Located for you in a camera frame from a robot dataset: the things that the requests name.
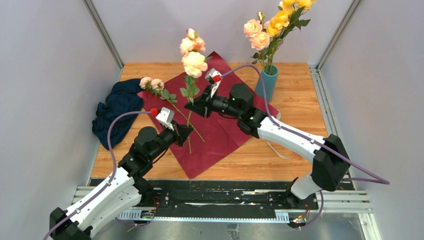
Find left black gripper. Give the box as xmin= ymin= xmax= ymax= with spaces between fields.
xmin=148 ymin=119 xmax=193 ymax=161

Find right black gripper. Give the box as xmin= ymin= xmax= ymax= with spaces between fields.
xmin=185 ymin=84 xmax=243 ymax=119

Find maroon wrapping paper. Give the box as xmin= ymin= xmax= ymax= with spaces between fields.
xmin=137 ymin=51 xmax=266 ymax=179

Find peach flower stem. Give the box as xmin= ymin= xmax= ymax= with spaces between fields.
xmin=178 ymin=28 xmax=213 ymax=155
xmin=243 ymin=16 xmax=271 ymax=68

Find pink yellow flower bunch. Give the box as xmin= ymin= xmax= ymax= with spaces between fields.
xmin=139 ymin=75 xmax=200 ymax=127

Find teal conical vase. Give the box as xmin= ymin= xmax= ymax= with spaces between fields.
xmin=254 ymin=65 xmax=279 ymax=103

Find cream ribbon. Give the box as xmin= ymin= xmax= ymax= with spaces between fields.
xmin=265 ymin=110 xmax=296 ymax=161

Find yellow flower stem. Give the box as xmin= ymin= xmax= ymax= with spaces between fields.
xmin=263 ymin=0 xmax=316 ymax=75

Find pink flower stem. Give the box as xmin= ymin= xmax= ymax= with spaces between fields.
xmin=257 ymin=11 xmax=279 ymax=37

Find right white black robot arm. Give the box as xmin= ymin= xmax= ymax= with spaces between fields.
xmin=184 ymin=83 xmax=350 ymax=209

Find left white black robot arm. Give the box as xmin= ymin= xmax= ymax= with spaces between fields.
xmin=47 ymin=121 xmax=194 ymax=240

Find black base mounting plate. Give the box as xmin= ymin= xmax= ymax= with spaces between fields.
xmin=89 ymin=178 xmax=332 ymax=220

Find dark blue crumpled cloth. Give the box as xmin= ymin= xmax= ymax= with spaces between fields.
xmin=91 ymin=78 xmax=144 ymax=150

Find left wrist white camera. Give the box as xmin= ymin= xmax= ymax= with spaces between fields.
xmin=151 ymin=107 xmax=175 ymax=131

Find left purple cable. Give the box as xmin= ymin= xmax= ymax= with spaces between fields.
xmin=42 ymin=110 xmax=155 ymax=240

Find left aluminium corner post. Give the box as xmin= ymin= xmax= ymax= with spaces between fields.
xmin=82 ymin=0 xmax=124 ymax=70

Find aluminium corner post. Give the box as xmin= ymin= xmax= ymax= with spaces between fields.
xmin=82 ymin=0 xmax=124 ymax=70
xmin=316 ymin=0 xmax=363 ymax=72

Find aluminium front rail frame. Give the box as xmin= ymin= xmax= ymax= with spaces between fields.
xmin=66 ymin=187 xmax=381 ymax=240

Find right aluminium corner post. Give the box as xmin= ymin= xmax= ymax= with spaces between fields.
xmin=316 ymin=0 xmax=363 ymax=72

